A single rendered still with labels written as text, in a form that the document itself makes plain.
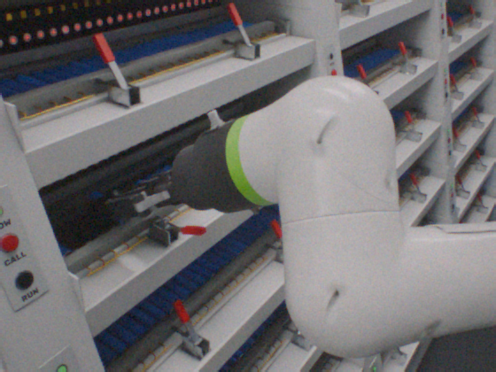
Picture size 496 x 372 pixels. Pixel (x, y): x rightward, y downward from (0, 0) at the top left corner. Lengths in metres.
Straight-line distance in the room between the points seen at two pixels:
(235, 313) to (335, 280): 0.49
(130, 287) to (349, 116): 0.37
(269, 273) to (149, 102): 0.43
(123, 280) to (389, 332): 0.36
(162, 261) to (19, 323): 0.20
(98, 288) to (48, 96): 0.24
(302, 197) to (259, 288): 0.52
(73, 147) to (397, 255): 0.36
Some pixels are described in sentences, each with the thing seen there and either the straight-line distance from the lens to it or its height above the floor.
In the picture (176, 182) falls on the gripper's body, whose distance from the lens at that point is 0.54.
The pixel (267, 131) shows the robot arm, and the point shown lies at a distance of 0.43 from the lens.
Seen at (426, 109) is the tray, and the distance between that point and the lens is 1.69.
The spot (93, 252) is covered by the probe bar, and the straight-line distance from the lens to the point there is 0.67.
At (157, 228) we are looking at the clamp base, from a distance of 0.70.
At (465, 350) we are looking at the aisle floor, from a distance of 1.91.
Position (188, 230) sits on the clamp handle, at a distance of 0.66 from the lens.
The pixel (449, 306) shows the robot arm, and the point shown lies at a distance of 0.43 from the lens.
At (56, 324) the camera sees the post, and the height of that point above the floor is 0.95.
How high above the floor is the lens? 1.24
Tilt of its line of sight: 20 degrees down
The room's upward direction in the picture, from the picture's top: 12 degrees counter-clockwise
